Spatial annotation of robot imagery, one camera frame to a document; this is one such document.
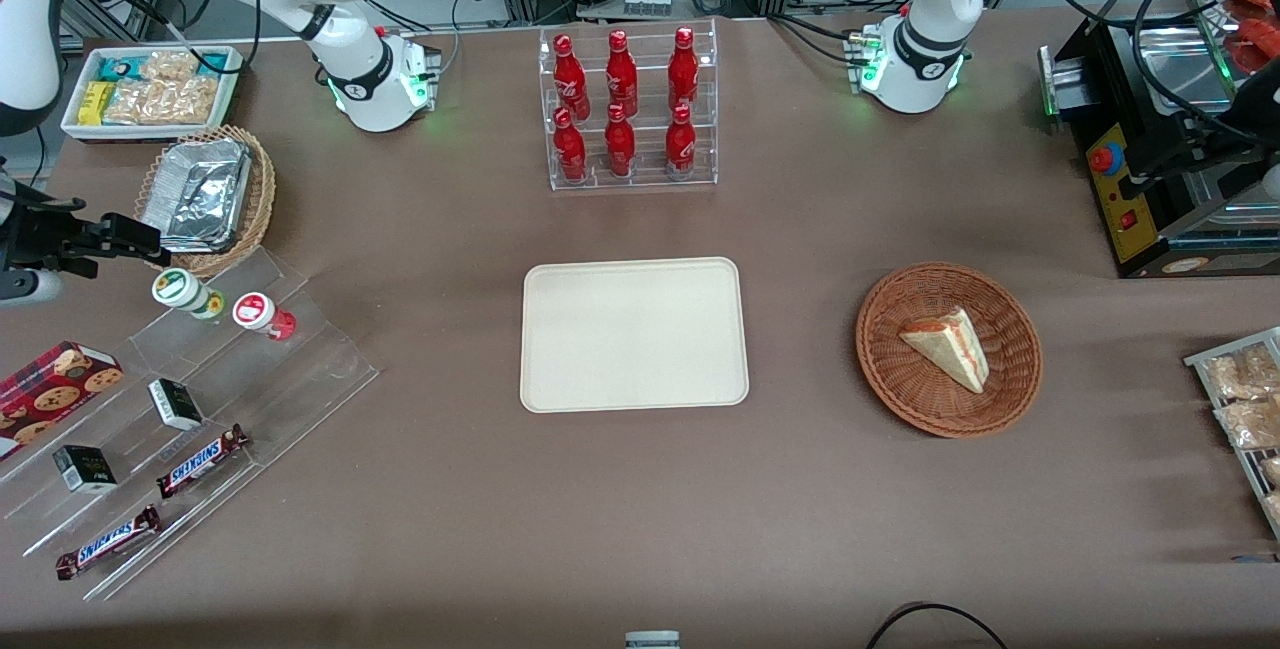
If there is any yellow snack packet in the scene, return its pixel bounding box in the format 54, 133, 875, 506
77, 80, 117, 127

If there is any clear acrylic stepped display stand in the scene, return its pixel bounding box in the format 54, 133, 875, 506
0, 247, 382, 603

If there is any triangular wrapped sandwich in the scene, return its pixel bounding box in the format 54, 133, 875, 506
898, 306, 991, 396

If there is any silver foil tray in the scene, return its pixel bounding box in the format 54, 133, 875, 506
139, 136, 252, 254

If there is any small black box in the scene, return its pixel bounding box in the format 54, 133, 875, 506
147, 378, 205, 432
52, 444, 119, 495

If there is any Snickers chocolate bar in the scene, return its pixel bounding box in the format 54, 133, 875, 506
156, 423, 250, 501
55, 504, 162, 582

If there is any clear bag of crackers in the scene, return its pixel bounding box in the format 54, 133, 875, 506
104, 50, 223, 127

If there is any tray of packaged snacks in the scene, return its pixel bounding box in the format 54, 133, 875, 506
1184, 326, 1280, 541

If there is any clear acrylic bottle rack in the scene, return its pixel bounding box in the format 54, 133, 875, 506
537, 18, 720, 193

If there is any red cookie box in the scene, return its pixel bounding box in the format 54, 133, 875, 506
0, 340, 125, 461

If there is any black floor cable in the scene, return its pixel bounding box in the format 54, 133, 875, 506
864, 602, 1012, 649

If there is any white plastic snack bin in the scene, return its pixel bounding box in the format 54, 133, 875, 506
61, 44, 245, 144

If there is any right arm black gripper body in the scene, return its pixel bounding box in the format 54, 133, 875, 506
0, 181, 101, 276

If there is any round brown wicker basket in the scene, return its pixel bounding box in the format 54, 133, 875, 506
855, 261, 1044, 440

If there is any black metal machine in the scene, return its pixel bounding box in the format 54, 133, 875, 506
1038, 0, 1280, 281

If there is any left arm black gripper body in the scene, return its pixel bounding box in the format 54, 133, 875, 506
1205, 54, 1280, 175

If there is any light wicker basket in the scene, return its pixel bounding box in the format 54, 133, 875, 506
134, 124, 277, 279

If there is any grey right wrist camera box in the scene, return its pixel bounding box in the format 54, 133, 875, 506
0, 267, 64, 307

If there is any beige plastic tray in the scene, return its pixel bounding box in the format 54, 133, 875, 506
519, 256, 750, 415

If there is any red cola bottle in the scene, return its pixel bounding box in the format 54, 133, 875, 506
664, 104, 698, 177
552, 32, 592, 122
666, 25, 701, 114
552, 107, 590, 184
603, 103, 638, 179
604, 28, 640, 118

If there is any clear bag of biscuits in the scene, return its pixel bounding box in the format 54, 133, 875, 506
1202, 343, 1280, 401
1214, 396, 1280, 451

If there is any green gum bottle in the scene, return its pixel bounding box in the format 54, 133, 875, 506
151, 268, 227, 323

